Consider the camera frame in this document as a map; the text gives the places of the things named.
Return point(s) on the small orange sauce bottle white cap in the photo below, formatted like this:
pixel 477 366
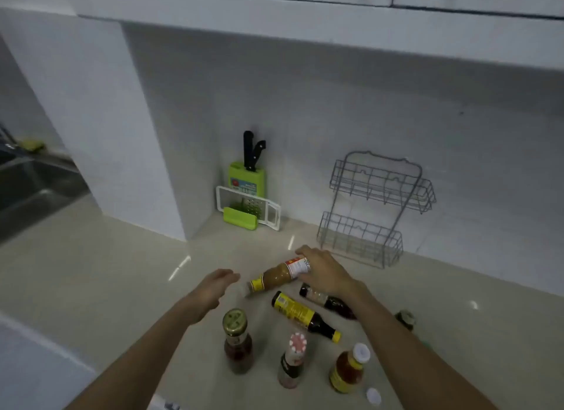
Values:
pixel 346 372

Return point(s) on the red chili sauce bottle gold cap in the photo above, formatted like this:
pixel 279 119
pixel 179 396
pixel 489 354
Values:
pixel 238 343

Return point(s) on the steel faucet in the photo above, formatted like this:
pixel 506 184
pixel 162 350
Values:
pixel 6 138

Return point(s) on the small bottle red white cap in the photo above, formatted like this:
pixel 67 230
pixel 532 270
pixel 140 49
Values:
pixel 291 363

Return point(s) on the yellow label soy sauce bottle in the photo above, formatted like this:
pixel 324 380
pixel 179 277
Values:
pixel 295 310

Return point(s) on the person's right forearm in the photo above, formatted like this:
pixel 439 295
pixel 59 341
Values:
pixel 410 361

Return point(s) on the yellow-green sponge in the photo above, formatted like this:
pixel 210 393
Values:
pixel 33 146

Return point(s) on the white upper cabinet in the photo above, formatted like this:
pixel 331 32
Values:
pixel 308 21

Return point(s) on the person's right hand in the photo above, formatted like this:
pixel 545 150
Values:
pixel 328 275

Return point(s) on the steel sink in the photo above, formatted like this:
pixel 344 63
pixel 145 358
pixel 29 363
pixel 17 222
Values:
pixel 39 189

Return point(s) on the green grater holder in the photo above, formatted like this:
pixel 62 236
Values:
pixel 240 220

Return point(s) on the person's left hand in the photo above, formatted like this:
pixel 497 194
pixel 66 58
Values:
pixel 209 293

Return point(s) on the small green jar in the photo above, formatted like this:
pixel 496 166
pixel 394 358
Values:
pixel 406 319

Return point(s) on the green knife block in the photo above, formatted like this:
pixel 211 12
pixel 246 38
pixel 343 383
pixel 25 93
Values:
pixel 240 178

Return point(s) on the dark sauce bottle white cap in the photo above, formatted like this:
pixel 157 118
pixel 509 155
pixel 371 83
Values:
pixel 328 300

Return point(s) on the person's left forearm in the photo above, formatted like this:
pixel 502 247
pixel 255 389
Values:
pixel 141 361

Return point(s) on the white framed grater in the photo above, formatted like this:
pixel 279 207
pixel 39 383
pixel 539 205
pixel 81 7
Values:
pixel 275 213

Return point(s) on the tall light brown sauce bottle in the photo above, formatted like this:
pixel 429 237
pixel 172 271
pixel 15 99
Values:
pixel 275 275

